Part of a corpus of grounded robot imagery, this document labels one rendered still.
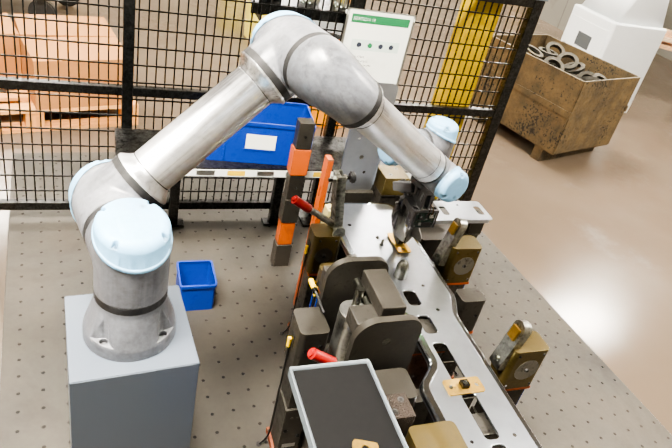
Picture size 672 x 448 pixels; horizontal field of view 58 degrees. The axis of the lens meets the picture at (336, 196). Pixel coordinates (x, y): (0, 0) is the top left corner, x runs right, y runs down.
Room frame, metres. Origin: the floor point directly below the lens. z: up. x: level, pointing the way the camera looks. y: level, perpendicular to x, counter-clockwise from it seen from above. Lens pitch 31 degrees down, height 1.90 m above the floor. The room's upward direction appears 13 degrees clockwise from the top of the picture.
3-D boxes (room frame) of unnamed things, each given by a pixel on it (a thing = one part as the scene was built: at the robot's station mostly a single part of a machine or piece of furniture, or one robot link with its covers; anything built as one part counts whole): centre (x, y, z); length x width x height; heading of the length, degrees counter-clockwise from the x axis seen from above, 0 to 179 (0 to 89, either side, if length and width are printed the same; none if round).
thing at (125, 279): (0.75, 0.30, 1.27); 0.13 x 0.12 x 0.14; 39
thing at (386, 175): (1.61, -0.15, 0.88); 0.08 x 0.08 x 0.36; 25
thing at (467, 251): (1.35, -0.37, 0.87); 0.12 x 0.07 x 0.35; 115
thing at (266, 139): (1.60, 0.27, 1.10); 0.30 x 0.17 x 0.13; 109
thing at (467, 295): (1.21, -0.39, 0.84); 0.10 x 0.05 x 0.29; 115
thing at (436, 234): (1.46, -0.30, 0.84); 0.12 x 0.07 x 0.28; 115
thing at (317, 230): (1.24, 0.02, 0.87); 0.10 x 0.07 x 0.35; 115
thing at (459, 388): (0.89, -0.34, 1.01); 0.08 x 0.04 x 0.01; 115
